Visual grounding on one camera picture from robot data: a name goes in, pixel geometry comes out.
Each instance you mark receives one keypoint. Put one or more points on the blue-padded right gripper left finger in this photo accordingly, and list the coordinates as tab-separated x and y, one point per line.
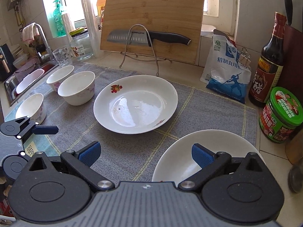
79	163

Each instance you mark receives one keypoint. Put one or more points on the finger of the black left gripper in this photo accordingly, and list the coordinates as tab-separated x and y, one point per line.
45	130

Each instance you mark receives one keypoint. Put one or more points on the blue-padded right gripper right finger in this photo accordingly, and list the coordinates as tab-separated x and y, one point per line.
211	164

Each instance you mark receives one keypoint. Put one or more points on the white plate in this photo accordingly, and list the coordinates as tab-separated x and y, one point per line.
176	164
135	104

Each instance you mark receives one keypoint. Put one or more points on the pink white basin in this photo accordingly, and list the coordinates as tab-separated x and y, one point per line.
28	80

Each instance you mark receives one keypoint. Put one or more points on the white bowl pink flower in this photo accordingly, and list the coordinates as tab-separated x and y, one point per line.
56	78

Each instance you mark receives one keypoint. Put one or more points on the plain white bowl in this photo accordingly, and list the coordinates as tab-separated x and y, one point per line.
78	89

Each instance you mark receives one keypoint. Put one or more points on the black air fryer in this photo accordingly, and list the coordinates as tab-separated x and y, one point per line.
6	63

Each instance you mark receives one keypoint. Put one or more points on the grey checked dish towel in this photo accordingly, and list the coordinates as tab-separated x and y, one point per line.
134	157

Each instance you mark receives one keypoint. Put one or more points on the chrome sink faucet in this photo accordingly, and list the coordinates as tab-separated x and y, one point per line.
48	55

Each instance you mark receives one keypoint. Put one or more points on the clear drinking glass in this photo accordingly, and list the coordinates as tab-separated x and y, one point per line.
63	56

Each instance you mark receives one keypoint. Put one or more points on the yellow lid spice jar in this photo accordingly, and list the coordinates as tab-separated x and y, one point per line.
294	148

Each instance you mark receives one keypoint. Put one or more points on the grey glass bottle red cap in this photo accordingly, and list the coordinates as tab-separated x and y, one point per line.
295	177

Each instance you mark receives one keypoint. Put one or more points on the green lid sauce tub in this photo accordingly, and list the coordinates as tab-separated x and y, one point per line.
281	115

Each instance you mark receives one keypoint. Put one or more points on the white blue salt bag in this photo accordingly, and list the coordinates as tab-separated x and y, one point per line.
226	71

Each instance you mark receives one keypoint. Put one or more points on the glass storage jar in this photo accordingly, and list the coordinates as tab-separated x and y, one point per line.
80	44

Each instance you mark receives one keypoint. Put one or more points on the pink cloth on faucet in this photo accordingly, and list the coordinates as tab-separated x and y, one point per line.
29	32

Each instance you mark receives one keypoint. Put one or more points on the dark vinegar bottle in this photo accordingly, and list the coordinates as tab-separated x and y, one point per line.
270	64

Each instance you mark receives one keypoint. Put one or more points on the short plastic cup stack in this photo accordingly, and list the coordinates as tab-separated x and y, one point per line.
68	24

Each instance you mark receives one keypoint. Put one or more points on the tall plastic cup stack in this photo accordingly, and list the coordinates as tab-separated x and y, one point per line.
92	26

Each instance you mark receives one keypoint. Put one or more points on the green dish soap bottle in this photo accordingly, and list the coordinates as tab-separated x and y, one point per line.
57	15

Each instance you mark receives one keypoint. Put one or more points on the dark red knife block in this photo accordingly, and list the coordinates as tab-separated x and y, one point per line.
291	75

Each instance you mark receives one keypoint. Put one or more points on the bamboo cutting board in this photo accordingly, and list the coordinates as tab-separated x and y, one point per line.
174	16

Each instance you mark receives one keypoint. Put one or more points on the wire board rack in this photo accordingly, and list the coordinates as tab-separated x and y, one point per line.
156	58

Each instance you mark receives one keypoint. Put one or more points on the black-handled santoku knife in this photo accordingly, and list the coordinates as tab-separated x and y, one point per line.
139	37

